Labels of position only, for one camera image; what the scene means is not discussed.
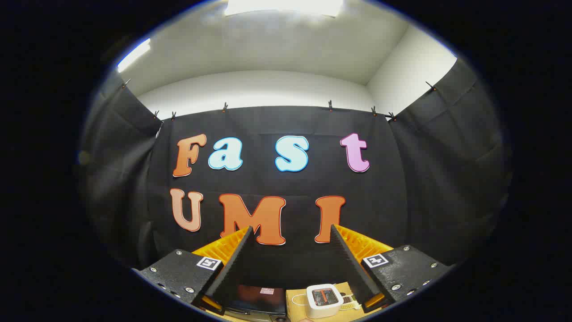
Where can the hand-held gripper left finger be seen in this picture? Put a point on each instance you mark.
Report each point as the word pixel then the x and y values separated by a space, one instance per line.
pixel 232 264

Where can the row of black cloth clips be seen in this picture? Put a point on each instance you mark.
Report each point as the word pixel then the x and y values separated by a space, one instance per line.
pixel 225 107

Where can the black toaster oven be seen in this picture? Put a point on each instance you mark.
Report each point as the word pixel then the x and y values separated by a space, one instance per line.
pixel 250 300

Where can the white pop-up toaster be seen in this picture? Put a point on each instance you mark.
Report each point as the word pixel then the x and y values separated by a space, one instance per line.
pixel 324 300

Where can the small yellow white object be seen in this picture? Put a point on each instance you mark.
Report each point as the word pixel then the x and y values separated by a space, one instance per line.
pixel 351 303

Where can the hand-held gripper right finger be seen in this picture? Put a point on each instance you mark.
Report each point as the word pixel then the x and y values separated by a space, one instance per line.
pixel 351 264

